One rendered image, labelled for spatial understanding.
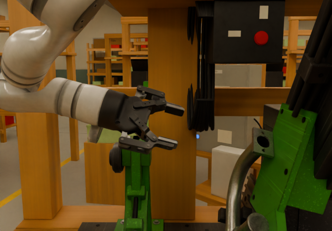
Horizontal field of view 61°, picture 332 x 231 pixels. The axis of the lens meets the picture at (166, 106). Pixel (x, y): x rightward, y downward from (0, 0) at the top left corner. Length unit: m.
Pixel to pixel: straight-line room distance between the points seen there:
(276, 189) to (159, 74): 0.45
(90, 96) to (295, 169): 0.37
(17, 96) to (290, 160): 0.48
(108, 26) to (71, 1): 11.02
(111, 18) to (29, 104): 10.79
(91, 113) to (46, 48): 0.19
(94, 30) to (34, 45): 11.10
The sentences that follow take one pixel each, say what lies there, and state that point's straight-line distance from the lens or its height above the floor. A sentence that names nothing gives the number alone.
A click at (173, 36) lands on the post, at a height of 1.42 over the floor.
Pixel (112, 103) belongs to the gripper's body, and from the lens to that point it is 0.52.
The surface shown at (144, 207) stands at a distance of 0.73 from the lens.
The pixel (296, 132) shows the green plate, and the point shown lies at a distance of 0.51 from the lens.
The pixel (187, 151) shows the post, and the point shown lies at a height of 1.10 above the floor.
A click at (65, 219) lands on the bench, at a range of 0.98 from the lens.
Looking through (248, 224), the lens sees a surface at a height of 1.09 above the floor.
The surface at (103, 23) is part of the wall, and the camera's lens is 11.40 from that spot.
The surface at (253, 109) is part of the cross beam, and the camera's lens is 0.94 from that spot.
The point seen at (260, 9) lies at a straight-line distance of 0.75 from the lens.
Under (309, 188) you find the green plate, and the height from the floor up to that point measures 1.14.
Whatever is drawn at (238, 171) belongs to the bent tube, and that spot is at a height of 1.12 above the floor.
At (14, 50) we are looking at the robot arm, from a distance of 0.45.
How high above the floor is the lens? 1.34
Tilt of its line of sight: 8 degrees down
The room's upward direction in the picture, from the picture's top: straight up
